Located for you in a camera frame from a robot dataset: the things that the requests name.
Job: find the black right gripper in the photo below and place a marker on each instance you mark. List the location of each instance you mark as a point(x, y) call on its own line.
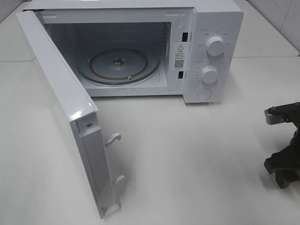
point(286, 164)

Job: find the round white door button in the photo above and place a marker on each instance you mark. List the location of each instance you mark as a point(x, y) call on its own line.
point(204, 94)

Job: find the white microwave door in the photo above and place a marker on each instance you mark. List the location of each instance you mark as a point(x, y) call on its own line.
point(74, 110)

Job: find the lower white timer knob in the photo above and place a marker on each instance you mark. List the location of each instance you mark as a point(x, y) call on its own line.
point(209, 75)

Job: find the upper white power knob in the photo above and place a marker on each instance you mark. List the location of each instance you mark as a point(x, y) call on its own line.
point(215, 45)

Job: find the white microwave oven body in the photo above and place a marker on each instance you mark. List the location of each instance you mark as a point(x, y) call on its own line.
point(75, 24)

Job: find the white warning label sticker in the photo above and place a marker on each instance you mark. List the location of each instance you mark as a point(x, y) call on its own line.
point(179, 55)

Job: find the glass microwave turntable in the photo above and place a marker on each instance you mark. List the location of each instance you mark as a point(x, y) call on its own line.
point(118, 62)

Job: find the wrist camera mount plate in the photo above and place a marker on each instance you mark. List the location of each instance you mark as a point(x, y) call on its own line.
point(283, 114)

